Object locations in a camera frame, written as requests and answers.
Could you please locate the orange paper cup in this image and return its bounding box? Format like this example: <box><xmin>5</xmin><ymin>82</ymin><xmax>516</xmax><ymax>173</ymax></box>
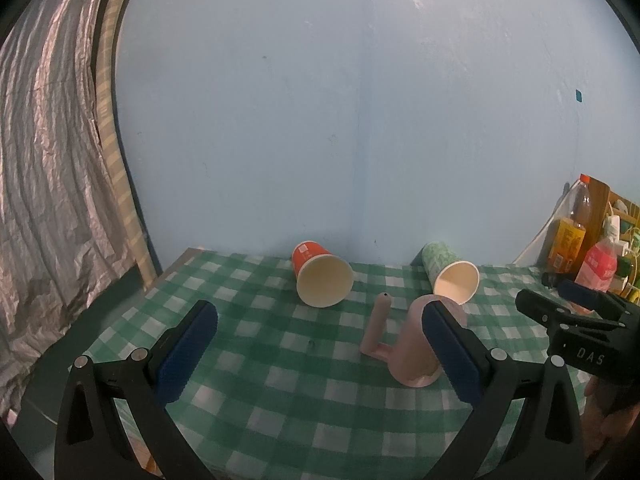
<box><xmin>292</xmin><ymin>241</ymin><xmax>355</xmax><ymax>309</ymax></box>

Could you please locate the person's right hand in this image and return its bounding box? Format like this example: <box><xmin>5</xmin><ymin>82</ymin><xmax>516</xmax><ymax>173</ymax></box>
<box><xmin>585</xmin><ymin>375</ymin><xmax>640</xmax><ymax>457</ymax></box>

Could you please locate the pink plastic cup with handle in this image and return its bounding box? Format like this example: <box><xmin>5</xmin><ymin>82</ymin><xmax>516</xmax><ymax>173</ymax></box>
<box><xmin>360</xmin><ymin>292</ymin><xmax>469</xmax><ymax>389</ymax></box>

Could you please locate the white board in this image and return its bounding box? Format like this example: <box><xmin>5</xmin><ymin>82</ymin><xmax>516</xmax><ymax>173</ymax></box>
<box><xmin>512</xmin><ymin>182</ymin><xmax>572</xmax><ymax>266</ymax></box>

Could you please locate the pink label bottle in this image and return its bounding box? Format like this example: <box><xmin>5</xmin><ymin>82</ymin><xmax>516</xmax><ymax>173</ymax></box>
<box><xmin>575</xmin><ymin>215</ymin><xmax>621</xmax><ymax>294</ymax></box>

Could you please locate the beige striped curtain edge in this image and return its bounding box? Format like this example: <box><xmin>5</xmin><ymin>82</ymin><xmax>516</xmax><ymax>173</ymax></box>
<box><xmin>92</xmin><ymin>0</ymin><xmax>162</xmax><ymax>292</ymax></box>

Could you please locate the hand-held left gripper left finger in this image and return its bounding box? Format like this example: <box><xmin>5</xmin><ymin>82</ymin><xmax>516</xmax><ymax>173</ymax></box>
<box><xmin>54</xmin><ymin>300</ymin><xmax>219</xmax><ymax>480</ymax></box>

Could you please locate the green patterned paper cup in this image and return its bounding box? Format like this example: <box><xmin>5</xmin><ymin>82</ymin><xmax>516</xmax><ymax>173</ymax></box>
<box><xmin>421</xmin><ymin>241</ymin><xmax>480</xmax><ymax>305</ymax></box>

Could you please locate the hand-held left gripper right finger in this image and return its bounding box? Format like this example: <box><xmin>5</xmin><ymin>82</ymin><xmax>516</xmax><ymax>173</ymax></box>
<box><xmin>421</xmin><ymin>302</ymin><xmax>586</xmax><ymax>480</ymax></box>

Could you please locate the orange drink bottle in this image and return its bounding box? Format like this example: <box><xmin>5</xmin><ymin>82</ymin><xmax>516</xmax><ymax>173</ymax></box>
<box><xmin>547</xmin><ymin>174</ymin><xmax>594</xmax><ymax>274</ymax></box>

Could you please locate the wooden rack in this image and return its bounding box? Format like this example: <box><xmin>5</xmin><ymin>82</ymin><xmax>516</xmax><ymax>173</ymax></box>
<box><xmin>589</xmin><ymin>176</ymin><xmax>640</xmax><ymax>306</ymax></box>

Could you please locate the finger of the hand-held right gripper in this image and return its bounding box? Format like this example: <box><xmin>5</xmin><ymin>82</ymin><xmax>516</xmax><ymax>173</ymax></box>
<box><xmin>515</xmin><ymin>287</ymin><xmax>571</xmax><ymax>333</ymax></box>
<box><xmin>557</xmin><ymin>278</ymin><xmax>632</xmax><ymax>317</ymax></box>

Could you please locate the silver crinkled curtain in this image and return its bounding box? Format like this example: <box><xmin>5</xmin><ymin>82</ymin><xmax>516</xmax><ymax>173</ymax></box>
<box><xmin>0</xmin><ymin>0</ymin><xmax>147</xmax><ymax>423</ymax></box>

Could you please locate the green checked tablecloth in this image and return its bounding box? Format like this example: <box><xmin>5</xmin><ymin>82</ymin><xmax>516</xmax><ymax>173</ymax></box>
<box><xmin>80</xmin><ymin>246</ymin><xmax>592</xmax><ymax>480</ymax></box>

